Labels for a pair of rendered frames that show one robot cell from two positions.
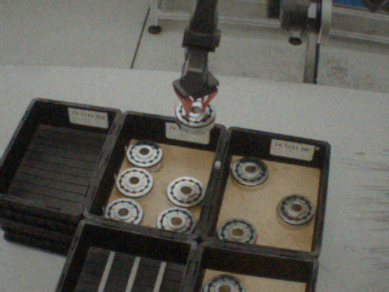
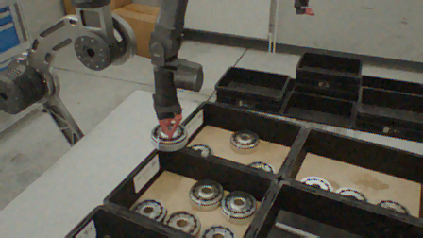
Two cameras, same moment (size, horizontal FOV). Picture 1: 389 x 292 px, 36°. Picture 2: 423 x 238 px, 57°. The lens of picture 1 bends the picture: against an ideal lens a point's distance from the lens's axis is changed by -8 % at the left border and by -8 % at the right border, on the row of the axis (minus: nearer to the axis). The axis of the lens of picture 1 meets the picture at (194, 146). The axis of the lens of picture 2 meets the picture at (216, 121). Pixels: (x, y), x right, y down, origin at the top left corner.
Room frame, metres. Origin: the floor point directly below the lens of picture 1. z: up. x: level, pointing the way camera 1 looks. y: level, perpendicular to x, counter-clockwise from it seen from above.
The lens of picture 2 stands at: (0.83, 0.84, 1.68)
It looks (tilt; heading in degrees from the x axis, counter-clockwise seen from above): 33 degrees down; 286
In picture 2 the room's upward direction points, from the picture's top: straight up
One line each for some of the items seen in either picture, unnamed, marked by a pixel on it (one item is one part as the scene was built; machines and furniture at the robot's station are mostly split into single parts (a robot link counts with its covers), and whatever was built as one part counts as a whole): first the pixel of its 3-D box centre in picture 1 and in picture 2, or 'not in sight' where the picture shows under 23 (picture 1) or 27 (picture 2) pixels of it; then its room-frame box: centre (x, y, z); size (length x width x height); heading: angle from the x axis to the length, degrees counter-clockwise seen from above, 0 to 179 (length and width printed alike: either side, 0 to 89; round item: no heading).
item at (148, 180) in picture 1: (134, 182); (181, 224); (1.12, 0.16, 0.86); 0.10 x 0.10 x 0.01
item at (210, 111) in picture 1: (195, 111); (169, 132); (1.20, 0.00, 1.04); 0.10 x 0.10 x 0.01
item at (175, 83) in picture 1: (195, 76); (166, 95); (1.20, 0.00, 1.16); 0.10 x 0.07 x 0.07; 122
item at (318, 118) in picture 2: not in sight; (314, 131); (0.77, -1.20, 0.31); 0.40 x 0.30 x 0.34; 175
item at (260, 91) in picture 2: not in sight; (251, 112); (1.17, -1.23, 0.37); 0.40 x 0.30 x 0.45; 175
